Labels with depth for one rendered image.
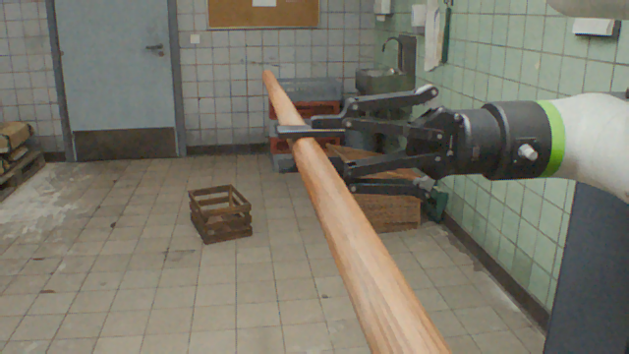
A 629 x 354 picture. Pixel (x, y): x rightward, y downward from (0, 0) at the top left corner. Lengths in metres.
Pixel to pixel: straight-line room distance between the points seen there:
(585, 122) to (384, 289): 0.42
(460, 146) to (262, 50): 4.23
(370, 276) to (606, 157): 0.37
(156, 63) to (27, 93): 1.25
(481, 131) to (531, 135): 0.06
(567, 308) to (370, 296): 0.81
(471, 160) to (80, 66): 4.55
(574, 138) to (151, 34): 4.37
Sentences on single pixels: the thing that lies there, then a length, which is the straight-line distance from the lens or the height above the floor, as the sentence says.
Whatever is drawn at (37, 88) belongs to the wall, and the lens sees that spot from 5.11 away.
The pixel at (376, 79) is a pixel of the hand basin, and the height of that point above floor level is 0.85.
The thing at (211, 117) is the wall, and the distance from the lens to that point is 4.82.
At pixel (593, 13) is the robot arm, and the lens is 0.89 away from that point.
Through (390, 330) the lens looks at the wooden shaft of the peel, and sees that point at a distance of 0.21.
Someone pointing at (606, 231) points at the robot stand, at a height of 0.99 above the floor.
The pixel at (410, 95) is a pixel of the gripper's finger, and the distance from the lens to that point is 0.54.
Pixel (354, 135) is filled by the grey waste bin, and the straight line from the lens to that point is 4.39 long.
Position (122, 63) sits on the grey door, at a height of 0.90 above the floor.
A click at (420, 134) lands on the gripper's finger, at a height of 1.19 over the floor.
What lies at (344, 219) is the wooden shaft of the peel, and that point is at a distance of 0.31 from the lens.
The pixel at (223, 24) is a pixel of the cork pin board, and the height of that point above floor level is 1.23.
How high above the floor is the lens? 1.32
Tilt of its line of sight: 18 degrees down
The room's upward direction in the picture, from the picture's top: straight up
